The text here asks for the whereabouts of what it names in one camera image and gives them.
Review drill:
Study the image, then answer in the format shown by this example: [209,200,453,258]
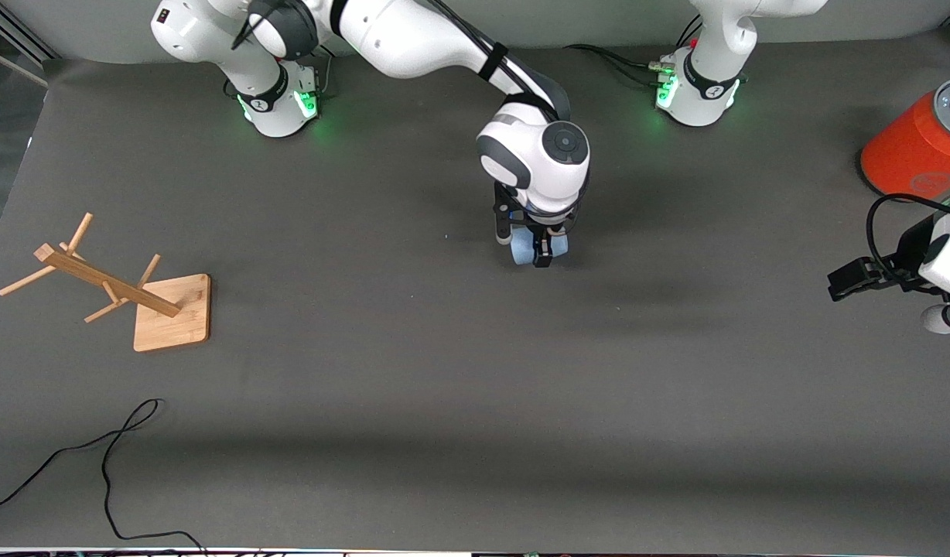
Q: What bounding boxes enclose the light blue plastic cup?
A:
[510,227,569,267]

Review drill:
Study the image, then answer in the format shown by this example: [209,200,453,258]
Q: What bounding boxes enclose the wooden cup rack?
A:
[0,212,212,353]

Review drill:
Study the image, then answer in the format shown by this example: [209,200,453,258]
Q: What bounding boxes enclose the orange cylinder with grey lid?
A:
[859,77,950,203]

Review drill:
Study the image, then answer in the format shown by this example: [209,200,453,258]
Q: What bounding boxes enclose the black left arm base cables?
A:
[562,14,704,87]

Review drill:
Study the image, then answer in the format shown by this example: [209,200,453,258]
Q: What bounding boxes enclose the black arm base cables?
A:
[562,14,704,87]
[311,46,337,98]

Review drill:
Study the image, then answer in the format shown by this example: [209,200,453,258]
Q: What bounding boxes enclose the black right arm base cables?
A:
[311,46,337,98]

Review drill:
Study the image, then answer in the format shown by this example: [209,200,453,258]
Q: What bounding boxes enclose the thin black loose cable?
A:
[0,398,210,557]

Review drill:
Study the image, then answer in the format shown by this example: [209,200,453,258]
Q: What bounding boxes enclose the aluminium frame rail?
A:
[0,0,60,87]

